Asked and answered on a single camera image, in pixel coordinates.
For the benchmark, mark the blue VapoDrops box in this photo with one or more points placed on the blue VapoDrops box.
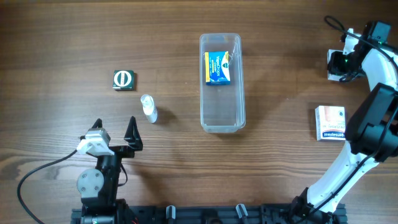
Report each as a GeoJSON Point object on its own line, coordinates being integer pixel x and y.
{"type": "Point", "coordinates": [217, 68]}

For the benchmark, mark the white plaster box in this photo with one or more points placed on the white plaster box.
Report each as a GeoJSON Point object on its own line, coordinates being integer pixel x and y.
{"type": "Point", "coordinates": [330, 123]}

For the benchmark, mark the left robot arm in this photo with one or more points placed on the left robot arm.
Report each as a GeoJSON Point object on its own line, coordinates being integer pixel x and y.
{"type": "Point", "coordinates": [98, 187]}

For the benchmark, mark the clear plastic container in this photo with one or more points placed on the clear plastic container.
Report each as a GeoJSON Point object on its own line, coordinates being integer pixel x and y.
{"type": "Point", "coordinates": [222, 107]}

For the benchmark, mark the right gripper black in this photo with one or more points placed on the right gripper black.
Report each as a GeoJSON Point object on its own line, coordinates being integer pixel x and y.
{"type": "Point", "coordinates": [333, 66]}

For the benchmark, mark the dark green ointment box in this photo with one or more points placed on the dark green ointment box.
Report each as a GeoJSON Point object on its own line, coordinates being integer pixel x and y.
{"type": "Point", "coordinates": [123, 80]}

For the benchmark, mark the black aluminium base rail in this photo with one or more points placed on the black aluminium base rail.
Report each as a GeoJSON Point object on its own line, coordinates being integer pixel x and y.
{"type": "Point", "coordinates": [264, 214]}

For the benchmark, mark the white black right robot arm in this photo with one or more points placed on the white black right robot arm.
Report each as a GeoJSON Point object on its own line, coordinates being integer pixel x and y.
{"type": "Point", "coordinates": [371, 132]}

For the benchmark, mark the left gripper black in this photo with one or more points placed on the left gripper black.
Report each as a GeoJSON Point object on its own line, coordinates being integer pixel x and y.
{"type": "Point", "coordinates": [117, 150]}

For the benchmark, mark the white green caplets box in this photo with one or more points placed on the white green caplets box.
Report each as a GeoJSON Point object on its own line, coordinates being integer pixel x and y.
{"type": "Point", "coordinates": [332, 76]}

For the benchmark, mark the small white spray bottle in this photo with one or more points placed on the small white spray bottle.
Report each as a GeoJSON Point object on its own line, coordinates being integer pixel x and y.
{"type": "Point", "coordinates": [149, 108]}

